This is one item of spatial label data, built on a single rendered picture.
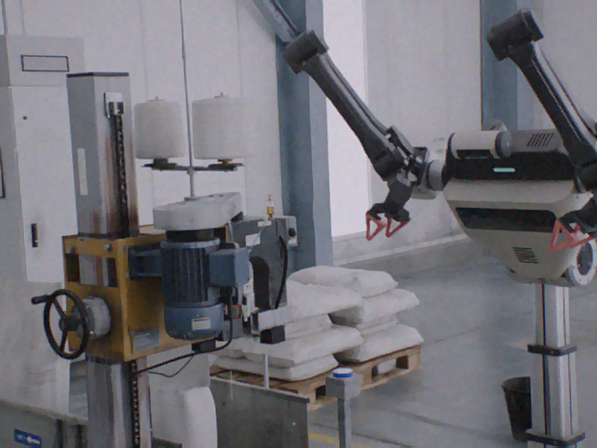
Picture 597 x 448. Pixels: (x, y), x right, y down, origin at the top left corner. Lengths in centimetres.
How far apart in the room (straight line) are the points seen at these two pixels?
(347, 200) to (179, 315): 707
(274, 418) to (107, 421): 80
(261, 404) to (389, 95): 691
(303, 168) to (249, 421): 552
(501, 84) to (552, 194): 874
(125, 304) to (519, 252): 109
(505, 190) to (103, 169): 106
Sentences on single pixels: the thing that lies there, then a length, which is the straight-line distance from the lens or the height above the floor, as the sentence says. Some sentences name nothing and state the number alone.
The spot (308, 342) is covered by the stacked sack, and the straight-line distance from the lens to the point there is 576.
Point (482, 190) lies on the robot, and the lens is 286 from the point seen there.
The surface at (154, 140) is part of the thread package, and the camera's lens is 284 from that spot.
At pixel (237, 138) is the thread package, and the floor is 158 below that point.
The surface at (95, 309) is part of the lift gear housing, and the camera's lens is 268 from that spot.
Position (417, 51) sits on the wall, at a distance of 1052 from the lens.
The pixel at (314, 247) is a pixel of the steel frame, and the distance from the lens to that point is 874.
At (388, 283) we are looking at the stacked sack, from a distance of 644.
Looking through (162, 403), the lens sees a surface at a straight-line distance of 324.
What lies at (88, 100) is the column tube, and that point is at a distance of 269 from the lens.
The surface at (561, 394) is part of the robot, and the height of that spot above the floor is 82.
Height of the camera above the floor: 164
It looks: 6 degrees down
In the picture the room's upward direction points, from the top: 2 degrees counter-clockwise
